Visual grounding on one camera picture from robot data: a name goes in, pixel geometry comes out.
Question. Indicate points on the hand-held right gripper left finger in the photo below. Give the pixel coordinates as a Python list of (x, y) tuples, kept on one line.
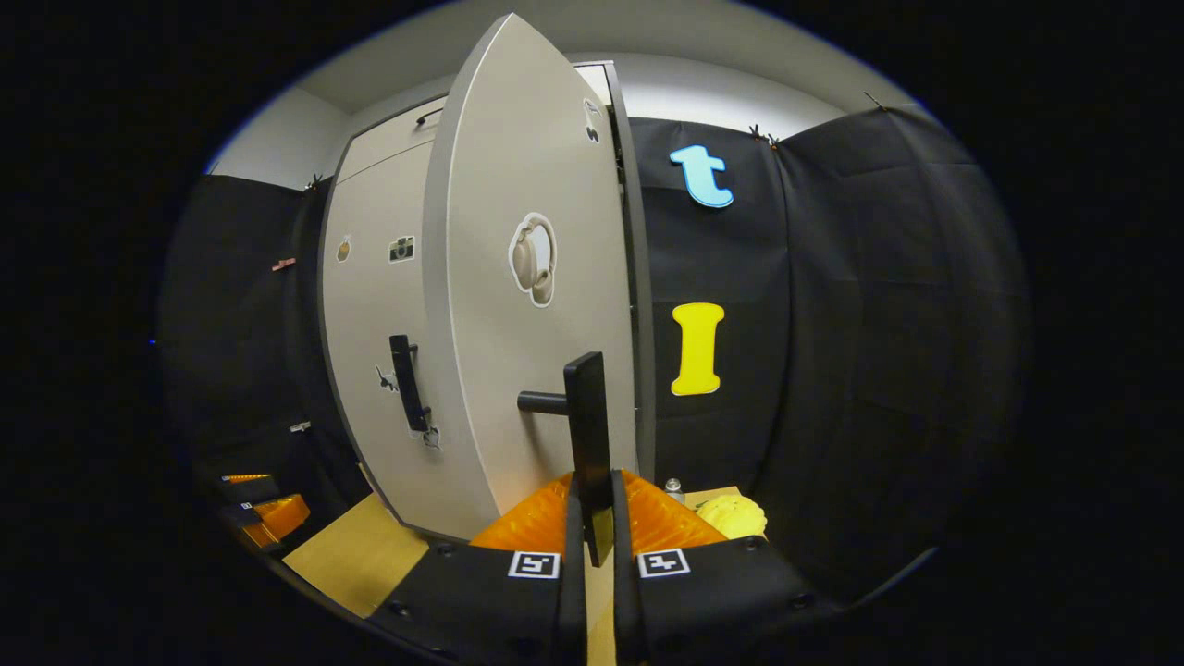
[(481, 601)]

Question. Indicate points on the red clip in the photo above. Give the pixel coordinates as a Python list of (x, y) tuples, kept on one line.
[(283, 264)]

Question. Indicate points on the yellow bumpy object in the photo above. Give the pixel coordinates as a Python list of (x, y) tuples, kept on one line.
[(733, 516)]

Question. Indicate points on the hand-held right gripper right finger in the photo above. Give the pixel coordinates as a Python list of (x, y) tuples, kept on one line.
[(721, 597)]

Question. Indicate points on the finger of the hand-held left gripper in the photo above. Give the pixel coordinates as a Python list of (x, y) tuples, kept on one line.
[(250, 488), (277, 518)]

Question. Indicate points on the grey shoe cabinet door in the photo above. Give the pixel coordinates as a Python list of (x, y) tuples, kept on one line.
[(518, 166), (370, 324)]

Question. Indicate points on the black backdrop cloth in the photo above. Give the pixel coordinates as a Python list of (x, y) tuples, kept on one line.
[(879, 324)]

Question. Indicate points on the grey double-door shoe cabinet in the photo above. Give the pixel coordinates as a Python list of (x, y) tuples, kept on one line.
[(393, 139)]

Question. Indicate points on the small silver can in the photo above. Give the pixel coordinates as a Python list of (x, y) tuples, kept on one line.
[(673, 488)]

